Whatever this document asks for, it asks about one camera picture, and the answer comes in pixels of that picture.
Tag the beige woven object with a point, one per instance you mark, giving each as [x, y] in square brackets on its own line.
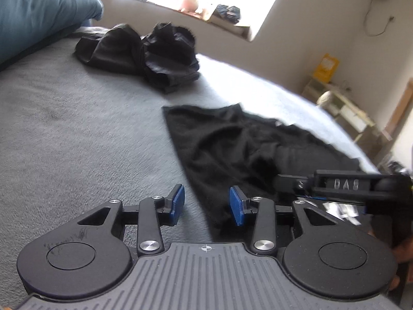
[325, 99]

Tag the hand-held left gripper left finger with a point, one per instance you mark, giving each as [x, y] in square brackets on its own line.
[178, 203]

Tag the cream wooden desk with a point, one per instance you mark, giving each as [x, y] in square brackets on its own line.
[351, 113]

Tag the grey fleece blanket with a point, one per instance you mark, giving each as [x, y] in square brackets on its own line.
[80, 135]

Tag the pink pot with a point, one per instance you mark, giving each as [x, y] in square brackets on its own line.
[189, 4]

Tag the black garment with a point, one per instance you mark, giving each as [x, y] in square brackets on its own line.
[232, 148]

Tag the pile of black clothes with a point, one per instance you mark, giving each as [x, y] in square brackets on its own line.
[155, 55]

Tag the floor clutter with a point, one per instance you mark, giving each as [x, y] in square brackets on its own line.
[398, 168]

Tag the blue duvet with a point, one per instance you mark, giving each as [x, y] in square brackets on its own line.
[38, 13]

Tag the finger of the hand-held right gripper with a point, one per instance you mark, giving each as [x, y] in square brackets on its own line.
[292, 182]

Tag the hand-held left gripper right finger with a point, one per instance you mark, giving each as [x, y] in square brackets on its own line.
[237, 206]

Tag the long cardboard box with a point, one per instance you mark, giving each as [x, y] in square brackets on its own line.
[401, 109]

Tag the person's right hand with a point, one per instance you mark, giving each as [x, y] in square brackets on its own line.
[403, 252]

